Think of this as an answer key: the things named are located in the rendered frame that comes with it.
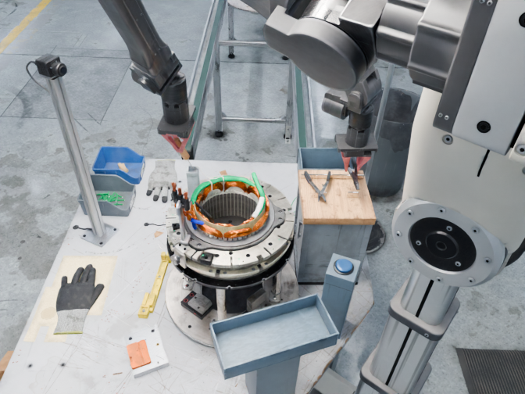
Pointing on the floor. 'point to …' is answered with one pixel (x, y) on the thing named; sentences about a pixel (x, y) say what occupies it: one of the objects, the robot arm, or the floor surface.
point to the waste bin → (388, 164)
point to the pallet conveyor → (212, 50)
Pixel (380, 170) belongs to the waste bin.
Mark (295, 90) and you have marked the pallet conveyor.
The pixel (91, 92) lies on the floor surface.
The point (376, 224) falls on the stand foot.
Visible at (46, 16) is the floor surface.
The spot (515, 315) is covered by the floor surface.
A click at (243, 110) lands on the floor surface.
